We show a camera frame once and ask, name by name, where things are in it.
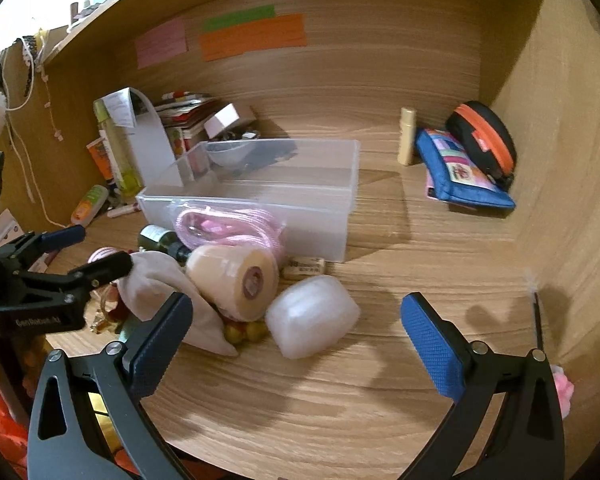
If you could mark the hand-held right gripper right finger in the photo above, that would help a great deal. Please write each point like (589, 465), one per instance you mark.
(430, 345)

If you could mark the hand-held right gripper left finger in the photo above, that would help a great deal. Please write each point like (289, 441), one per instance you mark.
(150, 350)

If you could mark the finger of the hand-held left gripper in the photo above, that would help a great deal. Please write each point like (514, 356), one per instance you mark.
(105, 266)
(62, 237)

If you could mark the pink round jar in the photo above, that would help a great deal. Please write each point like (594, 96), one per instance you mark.
(100, 254)

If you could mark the beige cloth pouch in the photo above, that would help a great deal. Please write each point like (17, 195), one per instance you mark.
(150, 280)

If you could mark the beige tape roll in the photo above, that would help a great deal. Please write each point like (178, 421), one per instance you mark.
(220, 275)

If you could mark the white soft packet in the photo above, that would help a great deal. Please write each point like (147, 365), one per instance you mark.
(310, 317)

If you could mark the clear plastic storage box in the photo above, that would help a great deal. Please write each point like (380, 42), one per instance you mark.
(280, 200)

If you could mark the wooden desktop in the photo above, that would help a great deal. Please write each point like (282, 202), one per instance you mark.
(380, 240)

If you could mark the small green orange tube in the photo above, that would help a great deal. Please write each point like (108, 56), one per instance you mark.
(87, 205)

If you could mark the white lip balm stick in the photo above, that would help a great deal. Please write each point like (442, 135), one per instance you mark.
(122, 210)

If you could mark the dark green bottle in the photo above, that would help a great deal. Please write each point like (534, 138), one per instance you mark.
(157, 237)

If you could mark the tall green bottle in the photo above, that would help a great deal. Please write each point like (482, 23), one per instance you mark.
(120, 160)

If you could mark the thin black brush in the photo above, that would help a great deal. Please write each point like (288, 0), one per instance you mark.
(538, 320)

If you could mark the white curved stand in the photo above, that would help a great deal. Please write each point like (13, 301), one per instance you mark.
(150, 155)

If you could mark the pink plush toy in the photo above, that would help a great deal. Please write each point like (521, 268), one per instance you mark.
(564, 387)

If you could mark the white paper slip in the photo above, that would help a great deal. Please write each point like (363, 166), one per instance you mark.
(120, 107)

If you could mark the white eraser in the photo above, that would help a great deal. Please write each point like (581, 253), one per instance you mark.
(305, 266)

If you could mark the blue patchwork pencil pouch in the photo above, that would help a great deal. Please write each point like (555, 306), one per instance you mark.
(475, 195)

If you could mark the pink flat case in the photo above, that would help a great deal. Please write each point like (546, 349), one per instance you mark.
(431, 185)

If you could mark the orange cloth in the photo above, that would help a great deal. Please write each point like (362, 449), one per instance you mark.
(0, 410)

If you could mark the bowl of trinkets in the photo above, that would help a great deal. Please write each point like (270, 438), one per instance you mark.
(225, 152)

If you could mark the stack of books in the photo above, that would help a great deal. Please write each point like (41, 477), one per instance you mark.
(185, 115)

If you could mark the small white box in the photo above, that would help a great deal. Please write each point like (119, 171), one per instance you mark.
(225, 117)

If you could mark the cream tube bottle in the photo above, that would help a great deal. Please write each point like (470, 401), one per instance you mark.
(407, 135)

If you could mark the pink sticky note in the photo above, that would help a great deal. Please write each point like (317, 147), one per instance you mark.
(160, 42)

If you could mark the black case with orange zipper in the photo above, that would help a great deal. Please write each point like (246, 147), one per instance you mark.
(500, 135)

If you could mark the orange sticky note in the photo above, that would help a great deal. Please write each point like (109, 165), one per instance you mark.
(252, 40)

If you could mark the green sticky note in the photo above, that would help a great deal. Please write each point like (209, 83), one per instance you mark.
(237, 19)

